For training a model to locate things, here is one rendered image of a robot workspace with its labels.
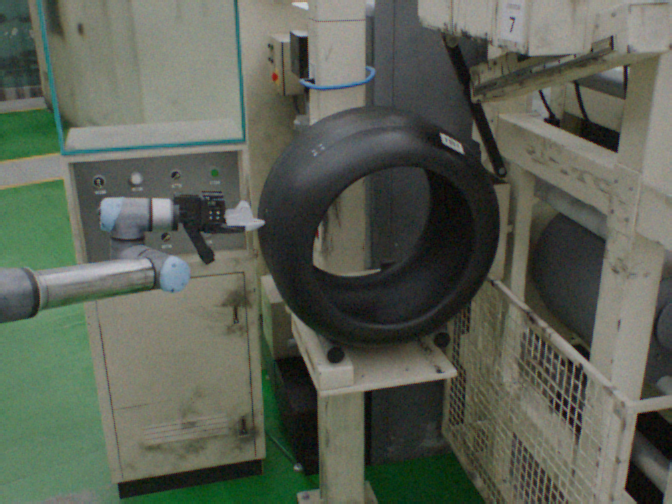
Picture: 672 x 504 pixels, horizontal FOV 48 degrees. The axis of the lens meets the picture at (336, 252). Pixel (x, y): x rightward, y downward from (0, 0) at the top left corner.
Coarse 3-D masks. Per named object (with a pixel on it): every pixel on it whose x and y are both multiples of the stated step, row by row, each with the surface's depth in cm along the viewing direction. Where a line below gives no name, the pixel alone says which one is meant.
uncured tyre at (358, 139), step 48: (288, 144) 183; (336, 144) 165; (384, 144) 164; (432, 144) 167; (288, 192) 166; (336, 192) 164; (432, 192) 202; (480, 192) 174; (288, 240) 167; (432, 240) 206; (480, 240) 178; (288, 288) 173; (336, 288) 204; (384, 288) 208; (432, 288) 202; (336, 336) 180; (384, 336) 182
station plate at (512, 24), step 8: (504, 0) 146; (512, 0) 143; (520, 0) 140; (504, 8) 146; (512, 8) 143; (520, 8) 140; (504, 16) 147; (512, 16) 144; (520, 16) 141; (504, 24) 147; (512, 24) 144; (520, 24) 141; (504, 32) 147; (512, 32) 144; (520, 32) 141; (512, 40) 145; (520, 40) 142
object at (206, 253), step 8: (184, 224) 170; (192, 224) 169; (192, 232) 170; (200, 232) 174; (192, 240) 171; (200, 240) 171; (200, 248) 172; (208, 248) 172; (200, 256) 173; (208, 256) 173; (208, 264) 174
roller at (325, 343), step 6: (318, 336) 192; (324, 342) 187; (330, 342) 186; (336, 342) 186; (324, 348) 186; (330, 348) 184; (336, 348) 183; (342, 348) 185; (330, 354) 183; (336, 354) 183; (342, 354) 184; (330, 360) 184; (336, 360) 184
